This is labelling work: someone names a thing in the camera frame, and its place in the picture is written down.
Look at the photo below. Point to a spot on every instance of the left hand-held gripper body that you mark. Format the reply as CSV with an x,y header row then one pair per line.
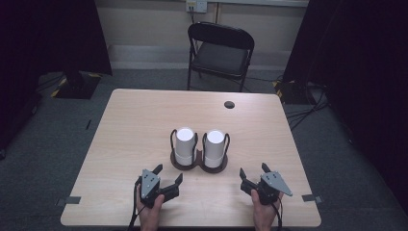
x,y
150,186

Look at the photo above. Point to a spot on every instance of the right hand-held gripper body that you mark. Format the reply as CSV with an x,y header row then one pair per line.
x,y
272,184

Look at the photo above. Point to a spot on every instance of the dark double cup holder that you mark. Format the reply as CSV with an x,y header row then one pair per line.
x,y
199,163

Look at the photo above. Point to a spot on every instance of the stack of white paper cups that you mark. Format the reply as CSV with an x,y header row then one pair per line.
x,y
185,146
214,147

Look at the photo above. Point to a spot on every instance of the person's left hand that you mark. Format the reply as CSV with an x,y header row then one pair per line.
x,y
150,216

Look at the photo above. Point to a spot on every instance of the person's right hand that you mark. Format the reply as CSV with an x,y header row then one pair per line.
x,y
263,216

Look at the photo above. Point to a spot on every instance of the grey tape strip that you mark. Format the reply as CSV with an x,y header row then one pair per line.
x,y
311,198
69,200

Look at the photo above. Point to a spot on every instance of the black round table grommet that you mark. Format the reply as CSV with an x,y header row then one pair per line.
x,y
229,105

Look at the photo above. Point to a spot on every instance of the black stand base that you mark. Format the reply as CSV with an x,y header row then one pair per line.
x,y
293,93
77,86

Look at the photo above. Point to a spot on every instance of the black floor tape mark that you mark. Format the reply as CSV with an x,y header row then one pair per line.
x,y
88,124

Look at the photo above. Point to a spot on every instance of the black folding chair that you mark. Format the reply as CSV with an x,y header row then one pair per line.
x,y
219,59

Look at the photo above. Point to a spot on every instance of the dark curtain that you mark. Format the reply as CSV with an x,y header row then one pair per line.
x,y
359,64
48,38

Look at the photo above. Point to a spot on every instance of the white wall socket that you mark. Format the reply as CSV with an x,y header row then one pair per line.
x,y
196,5

